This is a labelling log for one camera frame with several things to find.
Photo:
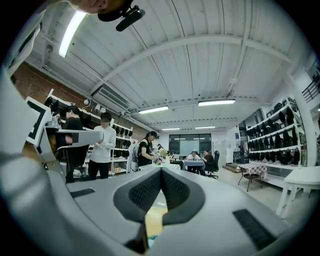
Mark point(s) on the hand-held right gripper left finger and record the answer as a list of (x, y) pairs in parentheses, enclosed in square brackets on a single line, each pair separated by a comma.
[(105, 200)]

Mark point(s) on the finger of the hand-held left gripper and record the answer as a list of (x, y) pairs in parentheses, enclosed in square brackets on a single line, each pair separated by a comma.
[(90, 137)]

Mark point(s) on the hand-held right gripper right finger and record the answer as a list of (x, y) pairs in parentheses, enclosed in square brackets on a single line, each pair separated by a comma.
[(220, 215)]

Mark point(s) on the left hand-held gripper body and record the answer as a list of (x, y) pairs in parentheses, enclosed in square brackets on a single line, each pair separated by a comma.
[(15, 120)]

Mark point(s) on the light blue plastic packet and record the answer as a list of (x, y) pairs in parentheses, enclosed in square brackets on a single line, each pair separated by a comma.
[(153, 241)]

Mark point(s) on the white globe lamp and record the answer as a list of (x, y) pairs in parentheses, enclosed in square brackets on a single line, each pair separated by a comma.
[(87, 102)]

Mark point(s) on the white shelving unit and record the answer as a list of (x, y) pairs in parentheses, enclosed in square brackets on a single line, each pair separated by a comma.
[(301, 150), (120, 160)]

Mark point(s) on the white ceiling air conditioner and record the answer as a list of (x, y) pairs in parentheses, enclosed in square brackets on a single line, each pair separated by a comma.
[(112, 97)]

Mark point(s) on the black office chair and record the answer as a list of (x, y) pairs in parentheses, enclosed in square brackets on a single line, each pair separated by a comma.
[(215, 160)]

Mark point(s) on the checkered cloth table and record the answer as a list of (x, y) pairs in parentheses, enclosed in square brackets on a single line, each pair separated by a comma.
[(252, 167)]

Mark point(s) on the blue cloth table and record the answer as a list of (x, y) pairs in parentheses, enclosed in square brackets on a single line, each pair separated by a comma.
[(193, 163)]

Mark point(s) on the long ceiling light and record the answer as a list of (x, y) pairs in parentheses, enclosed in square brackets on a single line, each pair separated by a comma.
[(216, 102), (170, 129), (71, 32), (205, 127), (153, 110)]

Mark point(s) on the small potted plant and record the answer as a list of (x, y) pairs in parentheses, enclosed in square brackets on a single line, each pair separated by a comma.
[(163, 153)]

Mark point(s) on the large dark-framed window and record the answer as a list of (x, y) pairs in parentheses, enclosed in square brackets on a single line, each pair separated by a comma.
[(190, 143)]

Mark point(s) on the person's head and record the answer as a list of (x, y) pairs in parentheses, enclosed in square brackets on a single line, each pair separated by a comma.
[(92, 6)]

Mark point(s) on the black head-mounted camera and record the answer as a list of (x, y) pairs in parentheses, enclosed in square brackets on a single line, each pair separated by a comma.
[(130, 20)]

